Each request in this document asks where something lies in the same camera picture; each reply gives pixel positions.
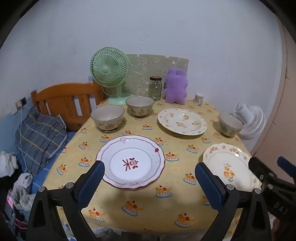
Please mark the grey plaid pillow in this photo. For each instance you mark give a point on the grey plaid pillow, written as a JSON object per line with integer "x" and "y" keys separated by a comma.
{"x": 39, "y": 139}

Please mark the yellow printed tablecloth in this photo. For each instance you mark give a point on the yellow printed tablecloth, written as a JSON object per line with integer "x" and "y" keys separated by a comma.
{"x": 148, "y": 204}

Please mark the white fan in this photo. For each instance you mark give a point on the white fan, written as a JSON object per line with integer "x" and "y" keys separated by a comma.
{"x": 251, "y": 120}

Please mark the dark clothes pile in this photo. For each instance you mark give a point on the dark clothes pile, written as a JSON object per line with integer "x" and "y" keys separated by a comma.
{"x": 7, "y": 185}

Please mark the green patterned board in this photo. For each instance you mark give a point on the green patterned board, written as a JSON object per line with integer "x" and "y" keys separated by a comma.
{"x": 148, "y": 69}

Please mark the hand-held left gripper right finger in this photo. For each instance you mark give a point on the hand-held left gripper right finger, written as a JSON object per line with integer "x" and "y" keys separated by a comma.
{"x": 208, "y": 183}

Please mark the scalloped orange floral plate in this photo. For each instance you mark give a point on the scalloped orange floral plate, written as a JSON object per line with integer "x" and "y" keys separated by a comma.
{"x": 229, "y": 166}

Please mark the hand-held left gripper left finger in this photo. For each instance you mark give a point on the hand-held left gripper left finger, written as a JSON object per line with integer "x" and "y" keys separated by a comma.
{"x": 92, "y": 180}

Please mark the purple plush toy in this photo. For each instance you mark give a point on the purple plush toy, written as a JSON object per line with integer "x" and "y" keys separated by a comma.
{"x": 175, "y": 85}

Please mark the wooden headboard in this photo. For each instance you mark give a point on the wooden headboard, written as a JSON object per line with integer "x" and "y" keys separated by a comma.
{"x": 62, "y": 102}

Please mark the glass jar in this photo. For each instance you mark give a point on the glass jar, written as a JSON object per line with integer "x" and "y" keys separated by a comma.
{"x": 155, "y": 89}

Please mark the green desk fan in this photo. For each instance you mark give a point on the green desk fan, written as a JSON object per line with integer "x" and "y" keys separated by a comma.
{"x": 108, "y": 69}

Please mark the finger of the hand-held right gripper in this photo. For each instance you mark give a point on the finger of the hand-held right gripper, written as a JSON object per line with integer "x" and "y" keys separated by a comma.
{"x": 285, "y": 163}
{"x": 256, "y": 168}

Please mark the cotton swab container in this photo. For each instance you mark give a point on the cotton swab container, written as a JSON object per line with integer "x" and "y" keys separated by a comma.
{"x": 198, "y": 99}

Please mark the beige bowl green pattern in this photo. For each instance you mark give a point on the beige bowl green pattern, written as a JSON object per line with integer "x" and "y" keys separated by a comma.
{"x": 229, "y": 124}

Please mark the wall socket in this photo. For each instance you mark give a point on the wall socket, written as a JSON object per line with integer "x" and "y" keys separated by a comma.
{"x": 20, "y": 103}

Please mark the beige floral ceramic bowl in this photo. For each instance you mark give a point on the beige floral ceramic bowl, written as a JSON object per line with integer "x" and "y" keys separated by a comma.
{"x": 140, "y": 105}
{"x": 107, "y": 115}

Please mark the round orange floral plate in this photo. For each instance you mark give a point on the round orange floral plate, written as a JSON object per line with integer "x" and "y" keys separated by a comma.
{"x": 182, "y": 121}

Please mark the blue dotted paper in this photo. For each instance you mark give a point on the blue dotted paper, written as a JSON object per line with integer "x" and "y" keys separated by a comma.
{"x": 89, "y": 79}

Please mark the grey cloth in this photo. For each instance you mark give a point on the grey cloth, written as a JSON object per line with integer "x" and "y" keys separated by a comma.
{"x": 23, "y": 192}

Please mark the white plate red pattern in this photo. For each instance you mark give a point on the white plate red pattern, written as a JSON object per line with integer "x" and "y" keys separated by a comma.
{"x": 130, "y": 161}

